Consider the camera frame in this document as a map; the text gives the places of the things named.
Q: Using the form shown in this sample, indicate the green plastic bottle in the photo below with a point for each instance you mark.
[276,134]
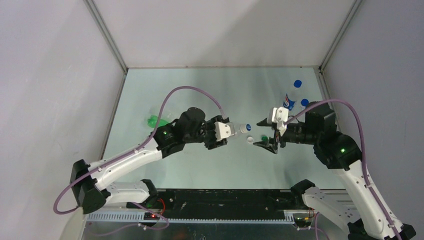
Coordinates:
[153,120]

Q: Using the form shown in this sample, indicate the left circuit board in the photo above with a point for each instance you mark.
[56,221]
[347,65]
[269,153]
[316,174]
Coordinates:
[148,216]

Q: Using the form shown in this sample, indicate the blue cap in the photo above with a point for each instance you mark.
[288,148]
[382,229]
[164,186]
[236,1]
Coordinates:
[297,83]
[304,102]

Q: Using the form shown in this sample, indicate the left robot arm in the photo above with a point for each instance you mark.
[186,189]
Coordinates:
[95,185]

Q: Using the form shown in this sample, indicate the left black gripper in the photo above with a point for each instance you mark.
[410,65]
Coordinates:
[214,143]

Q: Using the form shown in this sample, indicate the white cap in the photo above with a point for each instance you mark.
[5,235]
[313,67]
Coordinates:
[245,128]
[250,140]

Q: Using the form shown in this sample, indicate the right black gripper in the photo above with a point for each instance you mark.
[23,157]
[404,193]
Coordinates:
[271,144]

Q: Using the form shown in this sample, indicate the Pepsi label clear bottle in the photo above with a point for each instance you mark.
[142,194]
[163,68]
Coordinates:
[290,97]

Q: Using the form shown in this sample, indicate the green cap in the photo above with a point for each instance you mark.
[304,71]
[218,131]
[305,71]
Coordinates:
[264,138]

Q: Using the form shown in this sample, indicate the right circuit board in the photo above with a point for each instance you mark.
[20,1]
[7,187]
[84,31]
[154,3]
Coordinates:
[303,222]

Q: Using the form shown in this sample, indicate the circuit board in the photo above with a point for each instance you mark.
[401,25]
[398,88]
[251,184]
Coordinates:
[148,216]
[303,222]

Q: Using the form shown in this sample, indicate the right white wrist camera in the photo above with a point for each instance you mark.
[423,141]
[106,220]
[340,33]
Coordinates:
[277,118]

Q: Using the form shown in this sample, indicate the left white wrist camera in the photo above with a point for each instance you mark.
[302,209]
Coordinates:
[224,130]

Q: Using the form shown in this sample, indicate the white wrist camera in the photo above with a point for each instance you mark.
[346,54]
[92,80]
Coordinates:
[224,130]
[277,118]

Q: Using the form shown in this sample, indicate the clear bottle beside green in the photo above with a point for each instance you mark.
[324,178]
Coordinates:
[167,114]

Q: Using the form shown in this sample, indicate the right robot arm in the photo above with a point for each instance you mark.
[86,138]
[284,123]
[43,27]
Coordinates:
[371,218]

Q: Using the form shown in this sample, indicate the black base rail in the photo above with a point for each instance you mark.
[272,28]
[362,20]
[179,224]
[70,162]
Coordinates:
[226,204]

